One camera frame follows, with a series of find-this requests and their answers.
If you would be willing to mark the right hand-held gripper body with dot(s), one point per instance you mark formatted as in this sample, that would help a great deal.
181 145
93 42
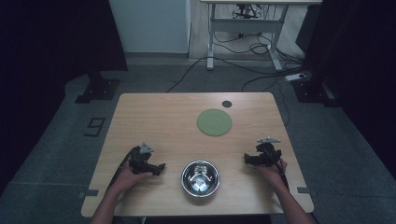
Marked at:
268 152

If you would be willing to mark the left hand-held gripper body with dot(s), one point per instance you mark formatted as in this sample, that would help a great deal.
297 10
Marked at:
139 161

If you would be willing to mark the person's left hand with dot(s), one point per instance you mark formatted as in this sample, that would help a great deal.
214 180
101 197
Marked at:
128 179

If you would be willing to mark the person's right hand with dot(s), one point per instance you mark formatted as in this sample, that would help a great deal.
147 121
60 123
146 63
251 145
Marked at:
272 174

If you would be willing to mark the shiny steel bowl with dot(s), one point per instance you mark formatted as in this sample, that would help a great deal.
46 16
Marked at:
200 179

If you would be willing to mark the round green mat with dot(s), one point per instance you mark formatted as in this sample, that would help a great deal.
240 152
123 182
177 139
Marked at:
214 122

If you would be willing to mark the grey tape strip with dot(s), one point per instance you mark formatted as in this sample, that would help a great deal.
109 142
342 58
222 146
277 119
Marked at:
88 193
304 190

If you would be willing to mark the black round grommet cap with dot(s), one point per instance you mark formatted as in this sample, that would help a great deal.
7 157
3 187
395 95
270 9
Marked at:
227 104

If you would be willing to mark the black stand base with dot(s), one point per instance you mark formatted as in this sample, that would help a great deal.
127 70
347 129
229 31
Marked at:
99 88
314 91

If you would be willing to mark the white power strip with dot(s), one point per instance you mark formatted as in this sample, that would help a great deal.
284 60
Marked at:
295 76

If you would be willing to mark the black curtain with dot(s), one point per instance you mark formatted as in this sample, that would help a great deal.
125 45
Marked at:
46 62
361 62

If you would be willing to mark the white cabinet panel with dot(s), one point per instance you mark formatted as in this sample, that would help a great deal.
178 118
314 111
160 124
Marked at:
151 26

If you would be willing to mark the white metal-frame desk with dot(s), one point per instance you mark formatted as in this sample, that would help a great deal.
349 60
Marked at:
246 25

